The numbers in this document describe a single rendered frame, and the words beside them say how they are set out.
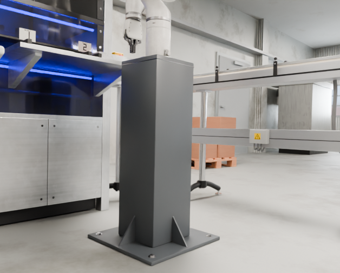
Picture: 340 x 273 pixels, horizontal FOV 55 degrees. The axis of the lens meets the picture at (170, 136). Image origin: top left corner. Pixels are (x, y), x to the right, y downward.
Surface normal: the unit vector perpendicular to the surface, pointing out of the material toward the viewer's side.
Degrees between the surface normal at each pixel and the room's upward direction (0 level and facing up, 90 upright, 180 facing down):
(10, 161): 90
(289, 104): 90
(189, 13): 90
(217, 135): 90
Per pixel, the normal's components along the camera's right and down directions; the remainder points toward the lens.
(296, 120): -0.70, 0.00
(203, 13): 0.72, 0.04
